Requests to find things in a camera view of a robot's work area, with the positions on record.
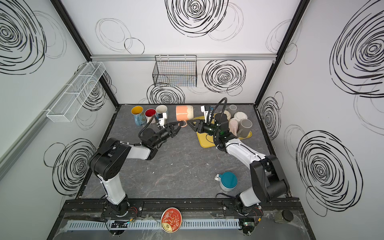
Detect pink mug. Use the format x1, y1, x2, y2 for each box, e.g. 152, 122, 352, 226
229, 119, 239, 136

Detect peach mug cream base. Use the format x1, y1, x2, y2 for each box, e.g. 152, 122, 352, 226
176, 105, 194, 128

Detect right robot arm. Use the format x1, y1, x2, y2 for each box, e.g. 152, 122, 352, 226
187, 114, 290, 208

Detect grey mug at back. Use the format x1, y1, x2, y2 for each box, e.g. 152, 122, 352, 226
228, 105, 238, 118

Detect dark jar black lid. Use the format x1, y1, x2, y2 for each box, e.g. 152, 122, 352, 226
274, 210, 294, 224

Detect white slotted cable duct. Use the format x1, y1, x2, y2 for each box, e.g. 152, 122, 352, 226
64, 219, 241, 231

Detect yellow plastic tray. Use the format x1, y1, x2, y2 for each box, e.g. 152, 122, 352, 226
193, 116, 253, 148

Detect blue patterned mug yellow inside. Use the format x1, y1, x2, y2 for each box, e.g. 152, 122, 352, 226
131, 106, 147, 126

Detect cream mug red inside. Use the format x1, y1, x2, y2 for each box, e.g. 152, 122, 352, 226
145, 109, 157, 124

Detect light blue mug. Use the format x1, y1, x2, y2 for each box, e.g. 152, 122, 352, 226
156, 105, 168, 120

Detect white wire shelf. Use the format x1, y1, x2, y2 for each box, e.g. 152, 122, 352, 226
47, 62, 106, 123

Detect red round tin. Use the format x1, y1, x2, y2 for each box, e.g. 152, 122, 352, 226
161, 208, 183, 234

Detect white mug on tray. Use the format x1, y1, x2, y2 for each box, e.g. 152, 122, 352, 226
233, 112, 248, 123

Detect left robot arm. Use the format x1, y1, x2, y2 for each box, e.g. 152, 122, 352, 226
88, 116, 185, 216

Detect white jar teal lid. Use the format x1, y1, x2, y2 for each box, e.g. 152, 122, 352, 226
214, 172, 238, 192

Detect large grey mug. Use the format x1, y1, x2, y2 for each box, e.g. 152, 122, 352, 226
237, 119, 253, 138

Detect black wire basket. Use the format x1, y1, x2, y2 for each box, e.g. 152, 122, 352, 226
152, 55, 198, 87

